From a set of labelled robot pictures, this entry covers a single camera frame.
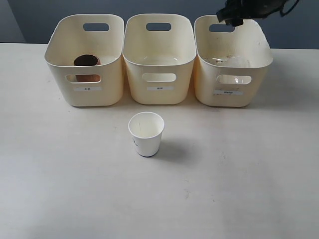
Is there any cream plastic bin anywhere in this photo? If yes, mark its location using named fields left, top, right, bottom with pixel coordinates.
left=193, top=15, right=273, bottom=107
left=123, top=13, right=196, bottom=105
left=44, top=14, right=125, bottom=107

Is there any clear plastic bottle white cap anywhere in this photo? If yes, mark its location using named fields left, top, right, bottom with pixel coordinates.
left=204, top=56, right=251, bottom=85

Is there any brown wooden cup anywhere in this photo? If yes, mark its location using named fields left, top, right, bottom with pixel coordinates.
left=73, top=54, right=101, bottom=83

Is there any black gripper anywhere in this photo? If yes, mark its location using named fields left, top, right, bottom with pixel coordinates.
left=216, top=0, right=287, bottom=26

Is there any right cream plastic bin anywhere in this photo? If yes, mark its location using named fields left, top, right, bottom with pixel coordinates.
left=193, top=15, right=273, bottom=107

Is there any white paper cup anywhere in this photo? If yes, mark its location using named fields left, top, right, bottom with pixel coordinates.
left=128, top=112, right=165, bottom=157

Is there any middle cream plastic bin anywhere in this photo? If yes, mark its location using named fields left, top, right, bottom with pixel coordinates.
left=123, top=13, right=196, bottom=105

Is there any left cream plastic bin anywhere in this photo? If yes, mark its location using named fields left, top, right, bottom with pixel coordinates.
left=44, top=14, right=125, bottom=107

